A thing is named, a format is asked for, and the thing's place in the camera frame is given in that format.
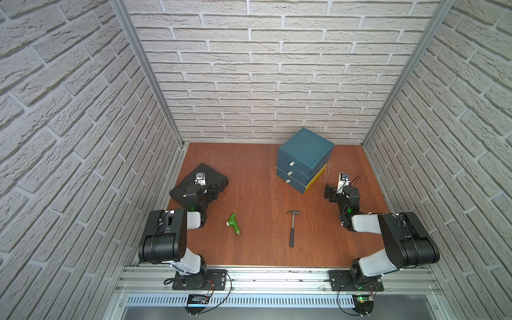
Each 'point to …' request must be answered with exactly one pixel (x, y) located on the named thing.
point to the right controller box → (364, 304)
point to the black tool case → (214, 181)
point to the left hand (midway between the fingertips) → (204, 181)
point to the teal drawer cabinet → (302, 159)
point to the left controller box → (196, 303)
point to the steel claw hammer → (292, 232)
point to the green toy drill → (232, 222)
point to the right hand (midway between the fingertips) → (340, 184)
